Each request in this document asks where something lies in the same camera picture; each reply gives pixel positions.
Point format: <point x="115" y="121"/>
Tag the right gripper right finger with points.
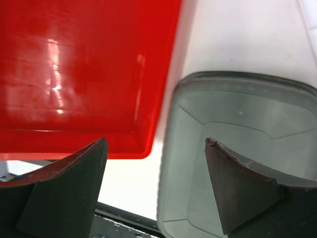
<point x="256" y="201"/>

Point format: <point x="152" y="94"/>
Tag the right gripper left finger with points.
<point x="57" y="200"/>

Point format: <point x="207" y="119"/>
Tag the dark grey plastic tray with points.
<point x="268" y="119"/>

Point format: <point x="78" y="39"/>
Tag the red plastic bin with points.
<point x="73" y="71"/>

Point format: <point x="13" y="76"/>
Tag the large white plastic tub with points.
<point x="308" y="11"/>

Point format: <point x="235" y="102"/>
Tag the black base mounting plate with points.
<point x="112" y="222"/>

